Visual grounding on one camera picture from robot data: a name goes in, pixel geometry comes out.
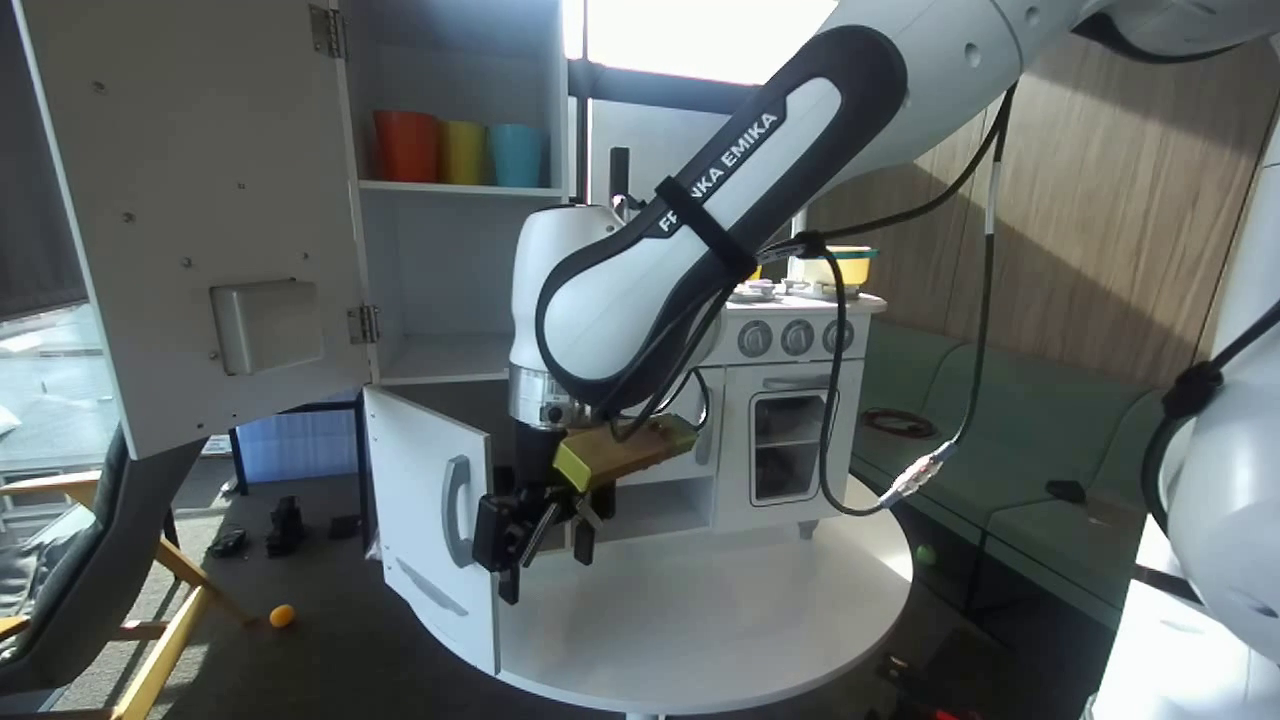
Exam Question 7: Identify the yellow round container green rim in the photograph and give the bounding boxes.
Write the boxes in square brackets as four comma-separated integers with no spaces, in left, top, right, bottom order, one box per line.
[783,236,876,291]

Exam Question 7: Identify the tall white fridge door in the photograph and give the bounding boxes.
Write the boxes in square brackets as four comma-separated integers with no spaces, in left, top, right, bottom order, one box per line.
[13,0,379,464]

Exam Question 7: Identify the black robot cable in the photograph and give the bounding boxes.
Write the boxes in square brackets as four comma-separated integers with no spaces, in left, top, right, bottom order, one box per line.
[794,78,1024,521]

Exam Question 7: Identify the short white fridge door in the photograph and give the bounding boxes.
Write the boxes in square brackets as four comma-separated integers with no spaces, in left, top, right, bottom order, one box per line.
[361,386,514,676]

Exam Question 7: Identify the thick black base cable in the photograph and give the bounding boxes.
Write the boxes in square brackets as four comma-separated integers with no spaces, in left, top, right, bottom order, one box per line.
[1136,298,1280,536]

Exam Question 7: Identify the teal cup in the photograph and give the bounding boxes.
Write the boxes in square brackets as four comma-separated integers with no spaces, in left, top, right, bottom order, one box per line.
[484,122,552,192]

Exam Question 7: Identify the blue grid panel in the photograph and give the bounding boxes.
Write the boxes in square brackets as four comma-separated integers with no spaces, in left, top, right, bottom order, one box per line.
[227,401,374,494]

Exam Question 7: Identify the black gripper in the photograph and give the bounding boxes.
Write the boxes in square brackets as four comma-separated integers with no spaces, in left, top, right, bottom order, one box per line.
[472,455,619,610]

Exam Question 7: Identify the white oven door with window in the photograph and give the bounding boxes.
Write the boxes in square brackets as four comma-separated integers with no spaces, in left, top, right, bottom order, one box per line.
[738,371,840,518]

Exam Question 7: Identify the round white table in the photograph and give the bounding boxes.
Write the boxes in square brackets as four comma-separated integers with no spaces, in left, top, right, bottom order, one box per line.
[398,472,919,720]

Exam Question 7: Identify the dark folding chair wooden legs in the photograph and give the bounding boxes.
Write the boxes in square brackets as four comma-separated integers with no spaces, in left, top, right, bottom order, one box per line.
[0,426,265,720]

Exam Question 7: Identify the red cup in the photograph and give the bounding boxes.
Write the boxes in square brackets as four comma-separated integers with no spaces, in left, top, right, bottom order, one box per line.
[369,107,449,189]

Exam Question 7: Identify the black floor block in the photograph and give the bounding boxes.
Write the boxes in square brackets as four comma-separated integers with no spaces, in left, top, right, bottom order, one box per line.
[262,498,311,560]

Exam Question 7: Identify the yellow cup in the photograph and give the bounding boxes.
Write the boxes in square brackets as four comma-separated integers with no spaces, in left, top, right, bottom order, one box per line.
[442,115,493,189]

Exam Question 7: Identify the silver toy faucet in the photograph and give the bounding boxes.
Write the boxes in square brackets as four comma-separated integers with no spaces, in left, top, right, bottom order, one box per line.
[607,143,638,215]

